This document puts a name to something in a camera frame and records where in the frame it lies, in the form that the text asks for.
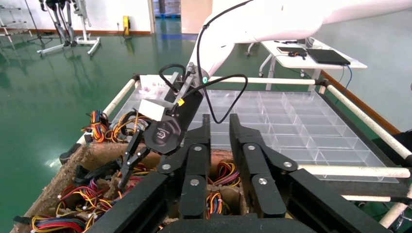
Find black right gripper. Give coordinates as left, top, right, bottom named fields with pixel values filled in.
left=118, top=114, right=189, bottom=191

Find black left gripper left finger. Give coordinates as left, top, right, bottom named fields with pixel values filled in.
left=85, top=114, right=211, bottom=233

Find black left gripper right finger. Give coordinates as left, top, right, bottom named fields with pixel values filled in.
left=229, top=113, right=392, bottom=233

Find power supply with black connectors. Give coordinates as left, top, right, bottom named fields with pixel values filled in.
left=73, top=159, right=123, bottom=184

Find clear plastic compartment tray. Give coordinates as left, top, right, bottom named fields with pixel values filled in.
left=111, top=86, right=401, bottom=184

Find white rack tube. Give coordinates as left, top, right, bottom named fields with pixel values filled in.
left=341, top=194, right=412, bottom=204
left=76, top=79, right=139, bottom=146
left=325, top=84, right=412, bottom=160
left=140, top=75, right=323, bottom=87
left=379, top=186, right=412, bottom=230
left=297, top=164, right=412, bottom=180

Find brown cardboard divider box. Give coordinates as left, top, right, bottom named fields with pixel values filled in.
left=11, top=141, right=247, bottom=233

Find white sign with Chinese print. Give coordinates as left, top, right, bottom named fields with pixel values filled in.
left=139, top=74, right=177, bottom=99

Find white desk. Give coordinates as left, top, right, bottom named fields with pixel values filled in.
left=246, top=38, right=368, bottom=92

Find black laptop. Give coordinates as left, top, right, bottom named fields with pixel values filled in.
left=306, top=48, right=351, bottom=66

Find humanoid robot on stand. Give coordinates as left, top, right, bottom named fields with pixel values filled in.
left=36, top=0, right=102, bottom=58

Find dark humanoid robot legs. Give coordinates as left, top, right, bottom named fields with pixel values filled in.
left=38, top=0, right=80, bottom=48

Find power supply with coloured wires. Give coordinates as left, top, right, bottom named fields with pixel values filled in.
left=208, top=161, right=242, bottom=188
left=131, top=162, right=159, bottom=181
left=106, top=110, right=153, bottom=144
left=13, top=214, right=97, bottom=233
left=206, top=191, right=225, bottom=220
left=55, top=178, right=120, bottom=221

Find wire bundle at tray back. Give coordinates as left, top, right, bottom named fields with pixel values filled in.
left=81, top=109, right=111, bottom=144

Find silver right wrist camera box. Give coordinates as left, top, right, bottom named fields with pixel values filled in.
left=138, top=71, right=181, bottom=122

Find short black cable loop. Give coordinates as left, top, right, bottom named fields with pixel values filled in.
left=158, top=63, right=188, bottom=96

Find long black cable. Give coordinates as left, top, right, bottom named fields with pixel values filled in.
left=195, top=0, right=255, bottom=125

